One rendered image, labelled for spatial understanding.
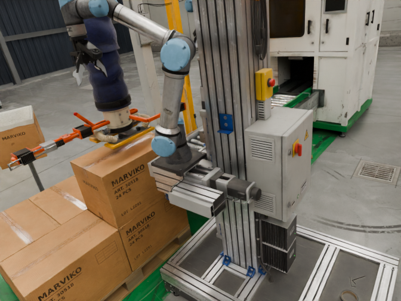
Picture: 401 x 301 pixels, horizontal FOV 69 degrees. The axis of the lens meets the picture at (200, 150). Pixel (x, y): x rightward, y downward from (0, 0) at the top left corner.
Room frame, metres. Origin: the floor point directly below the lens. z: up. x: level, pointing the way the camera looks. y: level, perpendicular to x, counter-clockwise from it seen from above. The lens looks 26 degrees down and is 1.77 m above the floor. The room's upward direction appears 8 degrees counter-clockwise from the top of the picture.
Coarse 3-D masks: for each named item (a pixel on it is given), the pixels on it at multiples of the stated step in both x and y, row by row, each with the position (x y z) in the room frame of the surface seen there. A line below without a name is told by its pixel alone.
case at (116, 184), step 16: (128, 144) 1.94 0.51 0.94; (144, 144) 1.90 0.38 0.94; (80, 160) 1.79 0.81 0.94; (96, 160) 1.75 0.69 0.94; (112, 160) 1.72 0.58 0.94; (128, 160) 1.68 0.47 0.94; (144, 160) 1.74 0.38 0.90; (80, 176) 1.73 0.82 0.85; (96, 176) 1.55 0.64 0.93; (112, 176) 1.56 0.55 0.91; (128, 176) 1.64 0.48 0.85; (144, 176) 1.72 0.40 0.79; (96, 192) 1.61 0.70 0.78; (112, 192) 1.54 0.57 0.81; (128, 192) 1.62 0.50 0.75; (144, 192) 1.70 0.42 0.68; (160, 192) 1.79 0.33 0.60; (96, 208) 1.68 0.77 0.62; (112, 208) 1.52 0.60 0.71; (128, 208) 1.59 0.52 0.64; (144, 208) 1.68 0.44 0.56; (112, 224) 1.55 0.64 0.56
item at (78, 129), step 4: (84, 124) 1.73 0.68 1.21; (72, 128) 1.68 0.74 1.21; (76, 128) 1.70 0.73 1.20; (80, 128) 1.69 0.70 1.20; (84, 128) 1.68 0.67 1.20; (88, 128) 1.66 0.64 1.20; (76, 132) 1.65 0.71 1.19; (80, 132) 1.63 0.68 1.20; (84, 132) 1.64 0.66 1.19; (88, 132) 1.67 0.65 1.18; (92, 132) 1.68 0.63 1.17; (80, 136) 1.63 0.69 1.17; (84, 136) 1.63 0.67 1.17; (88, 136) 1.65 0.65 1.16
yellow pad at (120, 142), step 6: (138, 126) 1.85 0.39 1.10; (150, 126) 1.90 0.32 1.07; (138, 132) 1.81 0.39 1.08; (144, 132) 1.82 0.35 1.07; (120, 138) 1.73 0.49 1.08; (126, 138) 1.74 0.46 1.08; (132, 138) 1.75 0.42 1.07; (108, 144) 1.69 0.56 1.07; (114, 144) 1.67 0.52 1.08; (120, 144) 1.68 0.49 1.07
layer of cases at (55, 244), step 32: (64, 192) 2.07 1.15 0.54; (0, 224) 1.76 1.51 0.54; (32, 224) 1.70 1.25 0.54; (64, 224) 1.65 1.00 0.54; (96, 224) 1.60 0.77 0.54; (128, 224) 1.57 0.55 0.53; (160, 224) 1.74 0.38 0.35; (0, 256) 1.42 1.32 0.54; (32, 256) 1.38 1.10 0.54; (64, 256) 1.34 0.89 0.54; (96, 256) 1.38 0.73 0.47; (128, 256) 1.52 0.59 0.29; (32, 288) 1.13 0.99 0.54; (64, 288) 1.22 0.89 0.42; (96, 288) 1.33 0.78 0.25
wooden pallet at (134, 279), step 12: (180, 240) 1.85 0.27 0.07; (156, 252) 1.68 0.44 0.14; (168, 252) 1.78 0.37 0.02; (144, 264) 1.59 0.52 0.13; (156, 264) 1.68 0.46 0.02; (132, 276) 1.51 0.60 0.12; (144, 276) 1.58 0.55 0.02; (120, 288) 1.50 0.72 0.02; (132, 288) 1.49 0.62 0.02; (108, 300) 1.41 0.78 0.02; (120, 300) 1.41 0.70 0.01
